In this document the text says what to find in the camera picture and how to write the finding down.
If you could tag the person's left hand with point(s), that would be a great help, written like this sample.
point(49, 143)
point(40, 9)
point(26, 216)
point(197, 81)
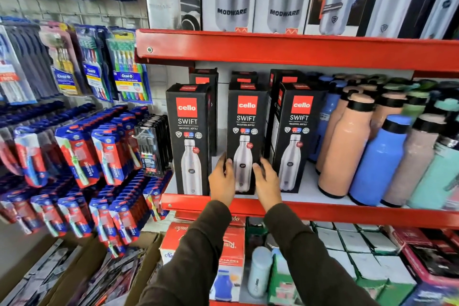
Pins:
point(221, 184)

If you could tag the person's right hand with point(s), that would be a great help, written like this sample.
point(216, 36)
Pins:
point(269, 191)

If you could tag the person's right thumb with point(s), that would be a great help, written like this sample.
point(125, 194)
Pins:
point(257, 175)

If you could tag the person's left thumb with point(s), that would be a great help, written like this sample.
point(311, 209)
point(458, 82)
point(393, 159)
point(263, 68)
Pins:
point(230, 171)

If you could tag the black bottle box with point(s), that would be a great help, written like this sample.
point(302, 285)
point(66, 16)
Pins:
point(244, 77)
point(246, 126)
point(299, 130)
point(187, 130)
point(283, 77)
point(208, 76)

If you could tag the person's left forearm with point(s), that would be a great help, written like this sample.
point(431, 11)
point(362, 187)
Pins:
point(190, 259)

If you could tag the person's right forearm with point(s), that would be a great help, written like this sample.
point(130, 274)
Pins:
point(308, 259)

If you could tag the red metal shelf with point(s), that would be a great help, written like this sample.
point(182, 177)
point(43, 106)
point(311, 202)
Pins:
point(322, 212)
point(287, 49)

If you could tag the row of black toothbrush packs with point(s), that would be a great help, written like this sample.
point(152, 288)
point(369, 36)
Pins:
point(154, 148)

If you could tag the peach water bottle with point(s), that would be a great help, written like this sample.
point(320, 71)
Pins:
point(385, 110)
point(339, 108)
point(344, 151)

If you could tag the blue water bottle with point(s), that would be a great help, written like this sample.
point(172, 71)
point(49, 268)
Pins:
point(378, 166)
point(327, 115)

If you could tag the pale mint bottle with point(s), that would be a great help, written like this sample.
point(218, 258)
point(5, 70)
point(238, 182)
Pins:
point(260, 271)

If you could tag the green product box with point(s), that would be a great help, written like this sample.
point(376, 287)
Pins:
point(281, 284)

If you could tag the box with blue bottle picture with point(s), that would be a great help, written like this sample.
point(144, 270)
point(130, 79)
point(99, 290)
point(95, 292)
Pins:
point(226, 284)

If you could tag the brown cardboard box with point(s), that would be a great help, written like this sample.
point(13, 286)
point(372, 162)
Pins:
point(147, 259)

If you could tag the stack of green white-top boxes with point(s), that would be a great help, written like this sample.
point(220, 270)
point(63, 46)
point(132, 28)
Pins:
point(362, 255)

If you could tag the green multicolour toothbrush pack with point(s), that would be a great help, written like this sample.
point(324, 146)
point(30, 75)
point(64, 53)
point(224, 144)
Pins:
point(128, 65)

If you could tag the row of red-blue toothbrush packs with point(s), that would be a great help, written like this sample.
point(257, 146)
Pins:
point(79, 144)
point(79, 216)

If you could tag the taupe water bottle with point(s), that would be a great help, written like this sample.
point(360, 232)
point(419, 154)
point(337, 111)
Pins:
point(412, 169)

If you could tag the blue toothbrush pack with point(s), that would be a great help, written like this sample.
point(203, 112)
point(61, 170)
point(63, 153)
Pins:
point(94, 65)

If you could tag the mint water bottle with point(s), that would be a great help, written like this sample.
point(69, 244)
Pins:
point(435, 180)

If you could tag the pile of packs in carton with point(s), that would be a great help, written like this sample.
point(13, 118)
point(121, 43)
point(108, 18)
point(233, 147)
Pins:
point(89, 280)

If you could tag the cluster of assorted coloured bottles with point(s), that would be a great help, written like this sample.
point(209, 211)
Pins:
point(423, 94)

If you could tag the red black product box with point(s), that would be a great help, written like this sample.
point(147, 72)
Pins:
point(430, 262)

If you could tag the pink toothbrush pack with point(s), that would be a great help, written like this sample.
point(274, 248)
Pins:
point(63, 62)

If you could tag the row of grey toothbrush packs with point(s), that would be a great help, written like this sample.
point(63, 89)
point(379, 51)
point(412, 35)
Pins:
point(21, 62)

